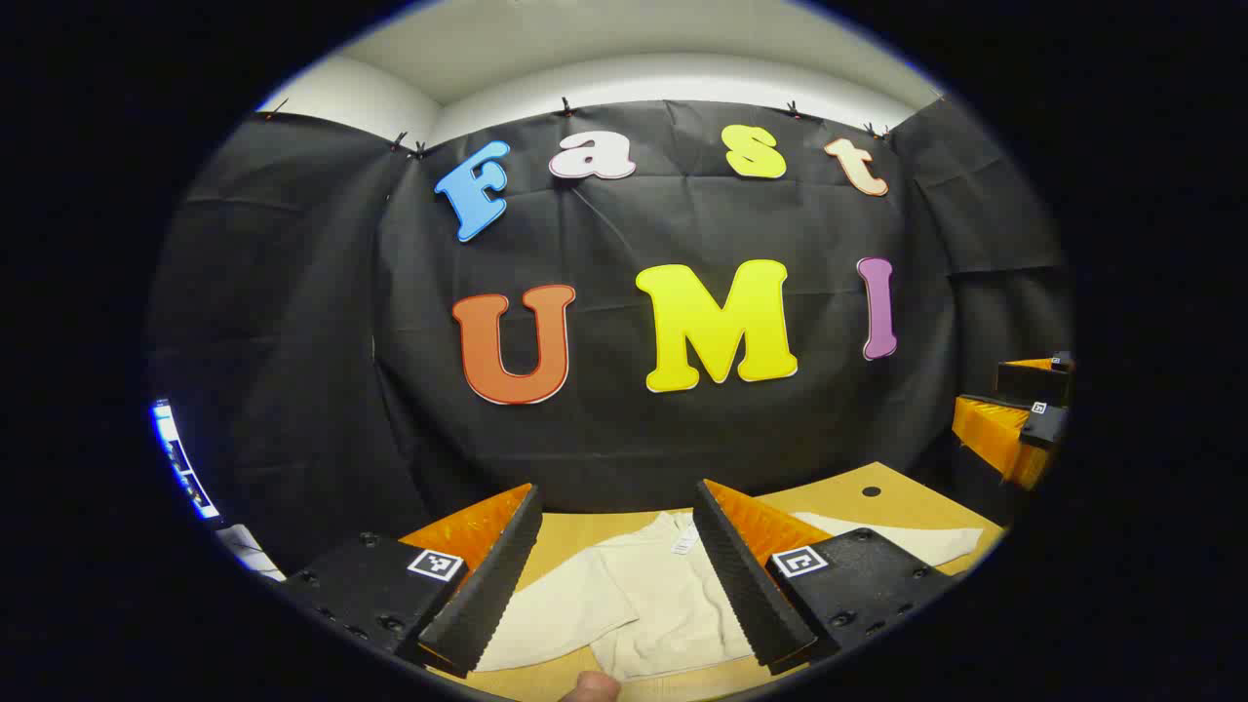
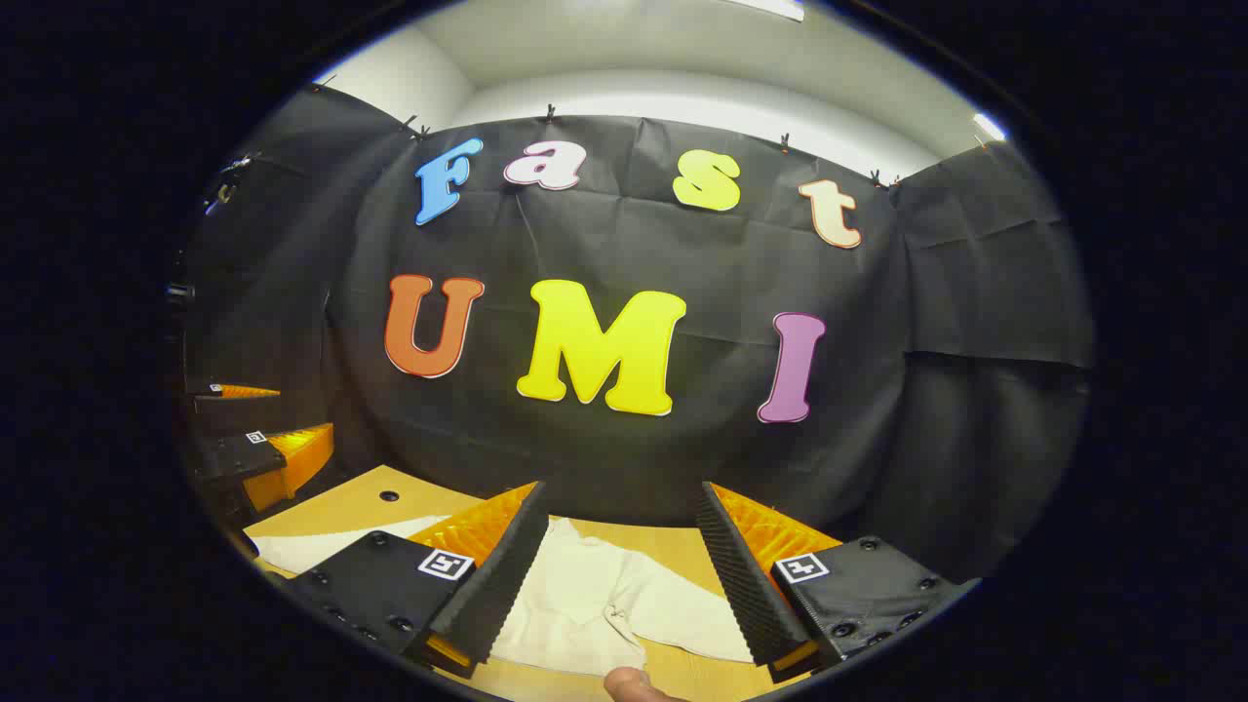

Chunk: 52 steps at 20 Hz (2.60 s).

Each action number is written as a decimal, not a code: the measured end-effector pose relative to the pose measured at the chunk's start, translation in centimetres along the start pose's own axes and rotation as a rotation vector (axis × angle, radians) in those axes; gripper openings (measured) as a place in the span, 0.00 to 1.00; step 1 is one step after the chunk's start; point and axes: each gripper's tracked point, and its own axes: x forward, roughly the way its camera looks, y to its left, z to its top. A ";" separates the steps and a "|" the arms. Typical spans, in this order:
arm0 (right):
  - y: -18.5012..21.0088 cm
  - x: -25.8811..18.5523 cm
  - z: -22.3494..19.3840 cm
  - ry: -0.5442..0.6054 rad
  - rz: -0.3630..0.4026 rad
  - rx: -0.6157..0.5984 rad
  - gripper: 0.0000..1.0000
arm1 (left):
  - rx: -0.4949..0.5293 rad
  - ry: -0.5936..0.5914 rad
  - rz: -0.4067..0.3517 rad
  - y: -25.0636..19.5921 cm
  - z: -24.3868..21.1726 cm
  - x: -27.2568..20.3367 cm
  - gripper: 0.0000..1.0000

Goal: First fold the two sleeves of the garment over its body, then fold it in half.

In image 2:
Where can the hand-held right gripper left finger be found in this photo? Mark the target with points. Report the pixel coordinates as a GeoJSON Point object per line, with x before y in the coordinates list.
{"type": "Point", "coordinates": [507, 575]}

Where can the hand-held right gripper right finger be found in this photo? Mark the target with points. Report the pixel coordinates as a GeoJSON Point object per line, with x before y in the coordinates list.
{"type": "Point", "coordinates": [741, 575]}

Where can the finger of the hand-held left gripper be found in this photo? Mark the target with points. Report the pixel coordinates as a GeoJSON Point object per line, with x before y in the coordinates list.
{"type": "Point", "coordinates": [234, 456]}
{"type": "Point", "coordinates": [213, 397]}

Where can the white long-sleeved garment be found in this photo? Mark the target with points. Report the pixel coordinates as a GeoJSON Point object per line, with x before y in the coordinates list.
{"type": "Point", "coordinates": [595, 604]}

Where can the black backdrop cloth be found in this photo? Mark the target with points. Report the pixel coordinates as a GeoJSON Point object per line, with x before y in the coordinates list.
{"type": "Point", "coordinates": [634, 234]}

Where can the ceiling light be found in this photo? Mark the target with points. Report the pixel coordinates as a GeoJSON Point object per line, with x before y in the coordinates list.
{"type": "Point", "coordinates": [989, 127]}
{"type": "Point", "coordinates": [770, 8]}

